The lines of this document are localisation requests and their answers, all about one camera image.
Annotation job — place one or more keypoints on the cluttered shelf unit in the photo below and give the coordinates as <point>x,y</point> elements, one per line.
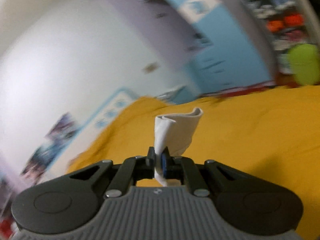
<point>284,26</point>

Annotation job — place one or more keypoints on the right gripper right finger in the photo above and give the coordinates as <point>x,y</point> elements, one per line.
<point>167,164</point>

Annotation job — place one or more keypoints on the blue lilac storage cabinet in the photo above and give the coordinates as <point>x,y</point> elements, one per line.
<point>203,40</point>

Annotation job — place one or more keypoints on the beige wall socket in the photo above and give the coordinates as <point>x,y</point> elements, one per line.
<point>150,68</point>

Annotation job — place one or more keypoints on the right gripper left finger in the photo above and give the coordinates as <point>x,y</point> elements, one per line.
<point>150,163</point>

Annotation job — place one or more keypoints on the wall posters strip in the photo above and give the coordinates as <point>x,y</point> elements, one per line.
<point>55,141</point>

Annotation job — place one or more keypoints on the lime green round object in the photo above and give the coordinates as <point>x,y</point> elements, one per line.
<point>304,63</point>

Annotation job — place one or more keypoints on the white printed t-shirt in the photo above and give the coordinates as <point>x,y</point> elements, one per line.
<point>174,132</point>

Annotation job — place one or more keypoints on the white blue headboard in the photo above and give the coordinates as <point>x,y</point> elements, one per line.
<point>110,109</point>

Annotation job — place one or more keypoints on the mustard yellow bed cover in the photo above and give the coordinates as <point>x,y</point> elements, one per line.
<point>273,135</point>

